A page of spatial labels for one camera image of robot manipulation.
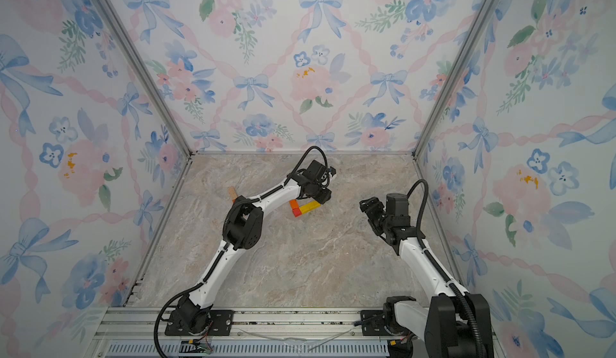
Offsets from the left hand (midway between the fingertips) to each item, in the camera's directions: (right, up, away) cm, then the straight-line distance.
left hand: (329, 193), depth 103 cm
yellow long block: (-8, -5, -3) cm, 10 cm away
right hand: (+12, -4, -17) cm, 21 cm away
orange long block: (-15, -4, -6) cm, 16 cm away
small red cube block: (-14, -7, -5) cm, 16 cm away
